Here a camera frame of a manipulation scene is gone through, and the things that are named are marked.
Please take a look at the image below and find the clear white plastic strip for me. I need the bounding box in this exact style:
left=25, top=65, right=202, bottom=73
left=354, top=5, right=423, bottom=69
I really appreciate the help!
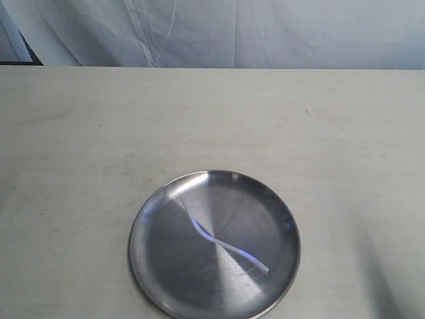
left=179, top=198, right=270, bottom=274

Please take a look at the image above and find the round steel plate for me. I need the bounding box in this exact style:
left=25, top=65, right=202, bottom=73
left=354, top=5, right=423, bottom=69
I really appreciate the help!
left=127, top=169, right=301, bottom=318

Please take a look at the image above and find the grey backdrop cloth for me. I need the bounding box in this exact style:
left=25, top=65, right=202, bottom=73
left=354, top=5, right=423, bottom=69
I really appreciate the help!
left=1, top=1, right=424, bottom=70

